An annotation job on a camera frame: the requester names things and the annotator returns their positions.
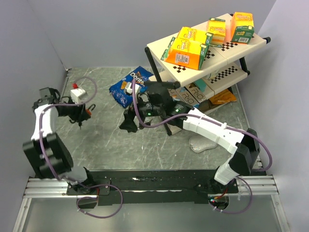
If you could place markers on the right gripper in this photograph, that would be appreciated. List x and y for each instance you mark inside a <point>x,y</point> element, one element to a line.
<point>128,123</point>

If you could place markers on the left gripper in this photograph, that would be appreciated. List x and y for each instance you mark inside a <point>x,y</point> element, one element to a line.
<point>80,111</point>

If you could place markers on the orange padlock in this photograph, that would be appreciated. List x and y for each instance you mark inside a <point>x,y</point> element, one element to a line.
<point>89,109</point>

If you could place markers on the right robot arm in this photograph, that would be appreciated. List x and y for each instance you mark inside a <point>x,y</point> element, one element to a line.
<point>243,146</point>

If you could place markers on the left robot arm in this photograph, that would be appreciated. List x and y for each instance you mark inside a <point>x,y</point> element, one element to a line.
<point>47,154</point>

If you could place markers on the blue Doritos chip bag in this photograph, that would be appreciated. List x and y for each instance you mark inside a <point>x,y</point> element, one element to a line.
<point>122,90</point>

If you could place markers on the teal box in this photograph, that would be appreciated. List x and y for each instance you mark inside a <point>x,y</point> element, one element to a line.
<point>200,83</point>

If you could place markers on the front orange yellow carton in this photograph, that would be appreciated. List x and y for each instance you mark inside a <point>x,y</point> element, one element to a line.
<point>187,53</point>

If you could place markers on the orange flat packet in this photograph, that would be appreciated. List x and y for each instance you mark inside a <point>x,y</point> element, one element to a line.
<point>223,97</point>

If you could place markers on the rear yellow carton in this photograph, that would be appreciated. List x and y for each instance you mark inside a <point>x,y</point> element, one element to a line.
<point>197,35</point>

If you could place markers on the small yellow green carton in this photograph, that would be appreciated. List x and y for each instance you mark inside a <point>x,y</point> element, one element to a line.
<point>217,27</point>

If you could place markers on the tall orange green carton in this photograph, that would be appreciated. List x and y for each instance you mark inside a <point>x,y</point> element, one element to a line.
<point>242,27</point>

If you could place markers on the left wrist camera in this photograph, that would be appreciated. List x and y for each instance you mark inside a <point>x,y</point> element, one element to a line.
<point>77,94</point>

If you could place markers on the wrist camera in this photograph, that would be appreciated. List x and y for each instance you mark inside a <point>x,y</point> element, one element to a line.
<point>132,90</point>
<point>77,94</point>

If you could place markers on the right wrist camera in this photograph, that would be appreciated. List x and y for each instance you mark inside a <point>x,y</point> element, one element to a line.
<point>132,90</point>

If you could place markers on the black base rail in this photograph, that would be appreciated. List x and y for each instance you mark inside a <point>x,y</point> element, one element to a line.
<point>154,186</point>

